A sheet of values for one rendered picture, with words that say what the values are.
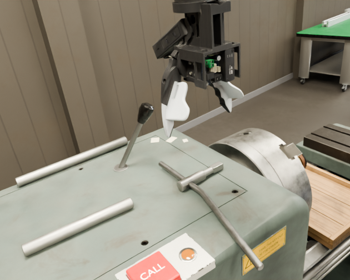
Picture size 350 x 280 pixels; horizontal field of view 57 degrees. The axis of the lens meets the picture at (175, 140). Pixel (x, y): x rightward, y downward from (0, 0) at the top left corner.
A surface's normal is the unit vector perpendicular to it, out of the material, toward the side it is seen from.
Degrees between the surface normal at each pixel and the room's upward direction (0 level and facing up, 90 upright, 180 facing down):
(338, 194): 0
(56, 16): 90
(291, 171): 49
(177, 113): 60
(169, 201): 0
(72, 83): 90
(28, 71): 90
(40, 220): 0
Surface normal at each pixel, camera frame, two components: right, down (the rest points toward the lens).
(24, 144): 0.65, 0.29
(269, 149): 0.11, -0.69
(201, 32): -0.82, 0.34
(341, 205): -0.11, -0.88
